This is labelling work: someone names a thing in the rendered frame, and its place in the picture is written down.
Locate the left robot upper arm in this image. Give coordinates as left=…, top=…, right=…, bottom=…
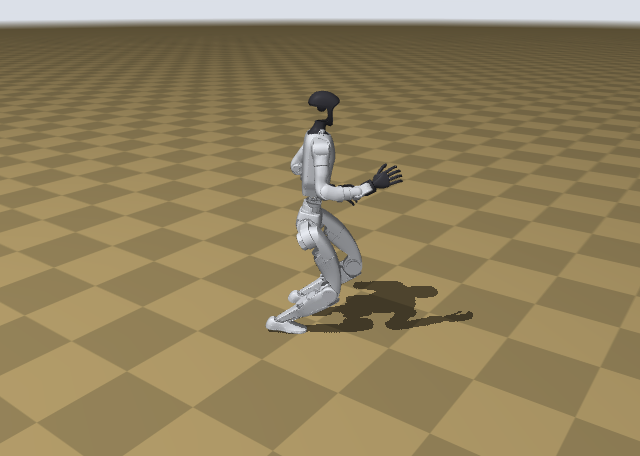
left=290, top=145, right=303, bottom=175

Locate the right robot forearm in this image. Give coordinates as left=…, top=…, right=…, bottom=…
left=321, top=182, right=373, bottom=202

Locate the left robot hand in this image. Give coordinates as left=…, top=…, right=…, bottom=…
left=330, top=184, right=358, bottom=206

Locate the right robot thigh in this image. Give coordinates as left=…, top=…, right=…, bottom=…
left=296, top=221, right=341, bottom=301

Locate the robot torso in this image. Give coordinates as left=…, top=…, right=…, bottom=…
left=296, top=129, right=335, bottom=233

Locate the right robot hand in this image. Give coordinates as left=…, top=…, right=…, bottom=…
left=361, top=164, right=403, bottom=196

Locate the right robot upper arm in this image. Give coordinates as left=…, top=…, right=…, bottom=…
left=311, top=139, right=331, bottom=201

